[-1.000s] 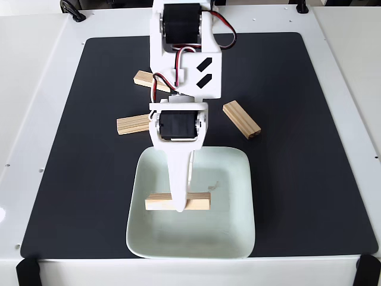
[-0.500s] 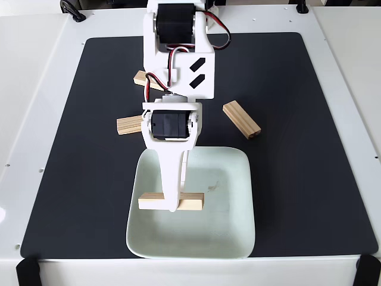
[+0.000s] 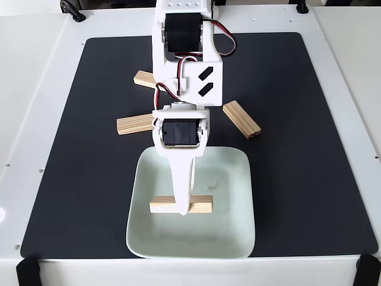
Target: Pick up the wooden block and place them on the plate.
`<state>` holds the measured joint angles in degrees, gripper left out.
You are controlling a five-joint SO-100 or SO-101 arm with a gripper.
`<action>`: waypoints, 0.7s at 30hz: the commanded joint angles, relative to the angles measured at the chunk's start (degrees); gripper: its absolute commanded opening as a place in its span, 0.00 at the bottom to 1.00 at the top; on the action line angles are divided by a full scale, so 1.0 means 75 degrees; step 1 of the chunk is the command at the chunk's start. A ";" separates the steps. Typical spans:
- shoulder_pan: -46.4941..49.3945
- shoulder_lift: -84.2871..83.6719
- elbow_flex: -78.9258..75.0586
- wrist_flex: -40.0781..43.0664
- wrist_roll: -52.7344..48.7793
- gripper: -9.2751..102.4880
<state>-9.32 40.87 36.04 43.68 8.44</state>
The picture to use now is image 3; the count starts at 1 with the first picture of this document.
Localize pale green square plate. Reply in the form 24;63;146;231
125;145;257;259

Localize black rubber mat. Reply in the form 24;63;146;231
20;32;379;259

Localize grooved wooden block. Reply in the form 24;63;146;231
149;195;214;215
222;100;262;140
116;113;155;136
133;70;157;89

